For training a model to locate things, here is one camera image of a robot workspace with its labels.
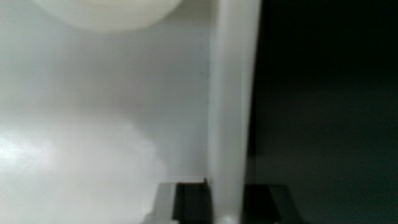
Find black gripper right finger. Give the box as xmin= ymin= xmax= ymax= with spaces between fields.
xmin=242 ymin=184 xmax=306 ymax=224

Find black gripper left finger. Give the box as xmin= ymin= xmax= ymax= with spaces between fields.
xmin=144 ymin=179 xmax=212 ymax=224

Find white square tabletop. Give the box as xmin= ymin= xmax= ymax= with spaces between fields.
xmin=0 ymin=0 xmax=261 ymax=224

